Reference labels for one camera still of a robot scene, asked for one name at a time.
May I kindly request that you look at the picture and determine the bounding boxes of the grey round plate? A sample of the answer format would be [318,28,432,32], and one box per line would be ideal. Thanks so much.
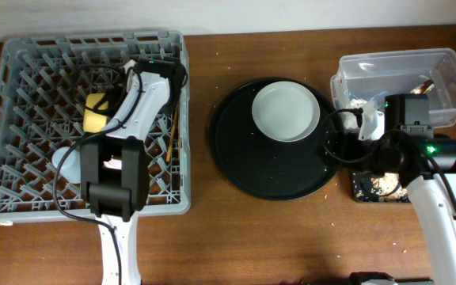
[251,81,321,143]

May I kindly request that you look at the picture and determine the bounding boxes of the clear plastic waste bin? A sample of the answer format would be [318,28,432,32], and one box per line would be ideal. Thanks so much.
[330,48,456,127]

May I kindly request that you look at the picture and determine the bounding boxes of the light blue cup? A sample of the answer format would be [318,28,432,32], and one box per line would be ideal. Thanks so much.
[52,147,81,184]

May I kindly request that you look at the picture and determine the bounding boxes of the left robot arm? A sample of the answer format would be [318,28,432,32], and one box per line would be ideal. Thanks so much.
[80,57,187,284]

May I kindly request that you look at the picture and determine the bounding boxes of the food scraps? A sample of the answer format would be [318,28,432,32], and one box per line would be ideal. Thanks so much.
[370,173,407,200]

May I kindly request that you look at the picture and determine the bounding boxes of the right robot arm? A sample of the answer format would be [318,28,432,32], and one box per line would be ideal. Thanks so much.
[318,93,456,284]

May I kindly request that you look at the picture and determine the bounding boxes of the wooden chopstick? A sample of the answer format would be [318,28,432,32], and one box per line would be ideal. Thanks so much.
[166,107,179,163]

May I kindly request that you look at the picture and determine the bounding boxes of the black rectangular tray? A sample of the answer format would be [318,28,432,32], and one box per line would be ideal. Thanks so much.
[351,172,410,203]

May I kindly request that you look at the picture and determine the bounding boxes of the gold snack wrapper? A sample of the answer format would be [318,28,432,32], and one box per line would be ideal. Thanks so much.
[410,79,435,94]

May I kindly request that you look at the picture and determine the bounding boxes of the grey plastic dishwasher rack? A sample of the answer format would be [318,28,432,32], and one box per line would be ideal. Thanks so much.
[0,31,189,226]

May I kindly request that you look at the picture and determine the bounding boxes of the round black serving tray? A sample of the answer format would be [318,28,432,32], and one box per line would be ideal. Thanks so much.
[209,77,340,201]

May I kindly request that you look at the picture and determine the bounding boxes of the yellow bowl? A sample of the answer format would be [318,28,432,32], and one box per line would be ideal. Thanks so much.
[83,93,108,133]

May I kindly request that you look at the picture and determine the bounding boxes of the white tissue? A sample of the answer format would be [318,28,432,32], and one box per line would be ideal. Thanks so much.
[349,98,373,110]

